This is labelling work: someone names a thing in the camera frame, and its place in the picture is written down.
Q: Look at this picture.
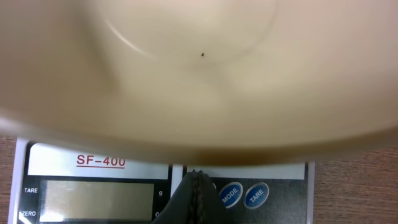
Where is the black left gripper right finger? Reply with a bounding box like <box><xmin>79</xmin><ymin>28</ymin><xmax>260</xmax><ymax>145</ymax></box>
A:
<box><xmin>196</xmin><ymin>171</ymin><xmax>234</xmax><ymax>224</ymax></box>

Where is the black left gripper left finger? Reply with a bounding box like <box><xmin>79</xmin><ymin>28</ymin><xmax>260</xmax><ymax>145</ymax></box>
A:
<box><xmin>151</xmin><ymin>172</ymin><xmax>197</xmax><ymax>224</ymax></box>

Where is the white bowl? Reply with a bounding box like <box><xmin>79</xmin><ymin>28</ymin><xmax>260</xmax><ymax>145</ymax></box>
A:
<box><xmin>1</xmin><ymin>0</ymin><xmax>397</xmax><ymax>166</ymax></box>

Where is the white digital kitchen scale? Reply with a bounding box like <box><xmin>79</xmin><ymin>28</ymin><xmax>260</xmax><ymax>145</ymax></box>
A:
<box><xmin>8</xmin><ymin>138</ymin><xmax>315</xmax><ymax>223</ymax></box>

